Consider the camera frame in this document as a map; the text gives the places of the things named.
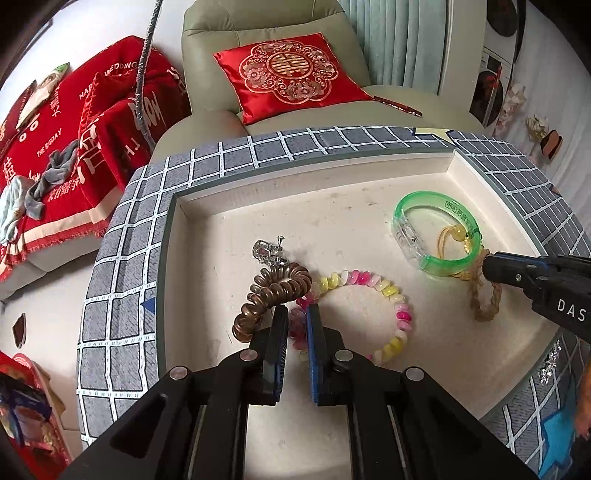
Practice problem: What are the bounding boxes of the light blue curtain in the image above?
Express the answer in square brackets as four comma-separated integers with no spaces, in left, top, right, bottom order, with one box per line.
[339,0,451,94]

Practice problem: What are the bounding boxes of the red embroidered cushion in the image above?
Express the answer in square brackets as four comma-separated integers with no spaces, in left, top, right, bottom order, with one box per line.
[213,33,372,125]

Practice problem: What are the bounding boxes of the green translucent bangle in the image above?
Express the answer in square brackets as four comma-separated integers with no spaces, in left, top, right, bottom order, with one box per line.
[391,191,482,277]

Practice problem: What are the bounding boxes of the yellow cord bracelet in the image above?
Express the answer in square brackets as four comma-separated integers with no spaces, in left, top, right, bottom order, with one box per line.
[435,224,482,280]

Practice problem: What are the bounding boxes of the pink slippers on rack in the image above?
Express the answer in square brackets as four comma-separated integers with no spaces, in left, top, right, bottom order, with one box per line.
[525,115,563,162]

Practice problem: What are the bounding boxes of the white blue clothing pile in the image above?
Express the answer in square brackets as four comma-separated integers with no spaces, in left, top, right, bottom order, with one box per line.
[0,175,34,246]

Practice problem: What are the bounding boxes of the red gift bag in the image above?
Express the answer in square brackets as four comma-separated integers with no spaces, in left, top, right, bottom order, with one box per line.
[1,354,73,479]

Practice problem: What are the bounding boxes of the grey cloth on sofa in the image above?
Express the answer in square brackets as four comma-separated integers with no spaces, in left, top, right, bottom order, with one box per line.
[24,140,78,220]

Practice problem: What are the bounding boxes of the flexible metal lamp stand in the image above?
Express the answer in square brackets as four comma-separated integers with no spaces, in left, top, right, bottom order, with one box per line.
[134,0,165,151]

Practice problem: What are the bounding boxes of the green leather armchair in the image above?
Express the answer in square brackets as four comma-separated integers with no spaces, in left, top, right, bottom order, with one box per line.
[151,1,484,161]

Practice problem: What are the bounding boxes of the brown braided rope bracelet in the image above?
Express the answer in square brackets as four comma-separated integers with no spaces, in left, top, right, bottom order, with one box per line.
[467,248,504,323]

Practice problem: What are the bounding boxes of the teal jewelry tray box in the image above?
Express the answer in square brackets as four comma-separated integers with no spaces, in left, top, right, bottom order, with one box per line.
[156,151,582,477]

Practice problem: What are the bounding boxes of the silver rhinestone hair clip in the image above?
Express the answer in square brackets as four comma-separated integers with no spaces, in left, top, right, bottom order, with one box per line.
[539,340,562,385]

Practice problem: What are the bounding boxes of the right human hand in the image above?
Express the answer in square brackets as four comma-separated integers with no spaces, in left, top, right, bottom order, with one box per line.
[574,362,591,440]

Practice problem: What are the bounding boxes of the white washing machine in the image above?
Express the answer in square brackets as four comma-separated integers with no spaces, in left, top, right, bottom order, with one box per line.
[470,0,526,135]

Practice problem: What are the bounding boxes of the brown spiral hair tie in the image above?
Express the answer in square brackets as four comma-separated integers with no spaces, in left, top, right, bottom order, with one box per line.
[231,261,314,343]

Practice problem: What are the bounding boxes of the pink yellow beaded bracelet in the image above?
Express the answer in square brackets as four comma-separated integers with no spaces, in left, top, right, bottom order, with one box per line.
[287,269,415,366]

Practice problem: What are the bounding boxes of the red sofa blanket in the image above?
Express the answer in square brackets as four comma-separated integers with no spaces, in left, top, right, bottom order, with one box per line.
[0,35,192,282]

